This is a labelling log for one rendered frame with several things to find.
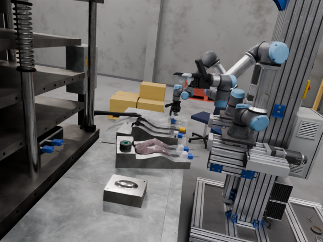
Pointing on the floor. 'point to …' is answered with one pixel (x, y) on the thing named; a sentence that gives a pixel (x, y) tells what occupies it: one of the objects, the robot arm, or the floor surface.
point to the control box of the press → (81, 61)
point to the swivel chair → (202, 116)
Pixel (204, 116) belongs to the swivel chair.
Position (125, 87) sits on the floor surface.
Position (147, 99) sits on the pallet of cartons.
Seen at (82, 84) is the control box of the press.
